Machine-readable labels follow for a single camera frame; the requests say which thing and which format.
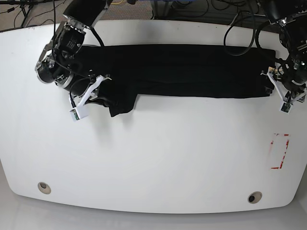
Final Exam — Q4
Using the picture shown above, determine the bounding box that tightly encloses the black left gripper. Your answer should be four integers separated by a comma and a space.
265, 81, 307, 95

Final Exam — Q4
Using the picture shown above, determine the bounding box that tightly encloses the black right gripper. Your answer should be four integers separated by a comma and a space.
70, 78, 108, 107

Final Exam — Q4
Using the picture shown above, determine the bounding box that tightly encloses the black T-shirt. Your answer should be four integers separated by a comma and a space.
75, 44, 274, 117

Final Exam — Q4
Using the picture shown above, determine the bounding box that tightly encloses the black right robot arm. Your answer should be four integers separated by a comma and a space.
35, 0, 112, 107

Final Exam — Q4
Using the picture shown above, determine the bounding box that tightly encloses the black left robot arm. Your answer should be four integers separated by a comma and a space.
223, 0, 307, 97

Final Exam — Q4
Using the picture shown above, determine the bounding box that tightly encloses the red tape rectangle marker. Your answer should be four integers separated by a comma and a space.
269, 133, 290, 170

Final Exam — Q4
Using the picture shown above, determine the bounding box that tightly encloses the left table grommet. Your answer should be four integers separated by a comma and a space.
37, 182, 51, 195

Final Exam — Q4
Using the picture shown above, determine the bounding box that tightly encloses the table grommet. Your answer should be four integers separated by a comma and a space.
37, 182, 51, 195
248, 191, 262, 204

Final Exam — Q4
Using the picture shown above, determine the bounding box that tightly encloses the right table grommet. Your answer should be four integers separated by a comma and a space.
248, 191, 262, 204

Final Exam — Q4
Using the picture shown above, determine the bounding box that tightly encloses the black tripod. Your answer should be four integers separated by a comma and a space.
0, 0, 52, 28

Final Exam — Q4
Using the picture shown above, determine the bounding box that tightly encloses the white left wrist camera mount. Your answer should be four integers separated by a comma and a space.
262, 67, 307, 114

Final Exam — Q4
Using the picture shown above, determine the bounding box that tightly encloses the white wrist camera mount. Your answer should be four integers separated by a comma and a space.
69, 74, 112, 122
262, 67, 307, 114

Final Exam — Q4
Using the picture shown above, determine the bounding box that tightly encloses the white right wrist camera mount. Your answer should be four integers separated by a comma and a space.
69, 74, 112, 122

